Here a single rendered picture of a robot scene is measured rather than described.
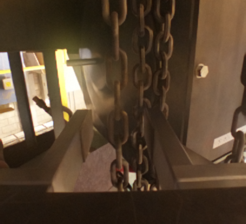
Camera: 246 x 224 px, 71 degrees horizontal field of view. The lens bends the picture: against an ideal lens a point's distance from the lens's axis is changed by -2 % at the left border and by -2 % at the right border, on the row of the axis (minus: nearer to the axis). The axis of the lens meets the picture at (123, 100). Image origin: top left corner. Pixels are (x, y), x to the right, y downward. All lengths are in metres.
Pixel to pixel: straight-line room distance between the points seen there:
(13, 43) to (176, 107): 0.47
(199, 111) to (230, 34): 0.11
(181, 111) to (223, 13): 0.13
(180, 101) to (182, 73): 0.04
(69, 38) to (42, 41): 0.10
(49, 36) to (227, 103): 0.52
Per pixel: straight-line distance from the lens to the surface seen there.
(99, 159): 0.87
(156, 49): 0.18
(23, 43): 0.58
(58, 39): 0.63
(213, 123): 0.29
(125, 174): 0.17
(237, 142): 0.19
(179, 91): 0.23
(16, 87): 0.95
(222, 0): 0.26
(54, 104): 0.64
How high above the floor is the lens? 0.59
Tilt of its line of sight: 18 degrees up
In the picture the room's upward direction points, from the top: 179 degrees clockwise
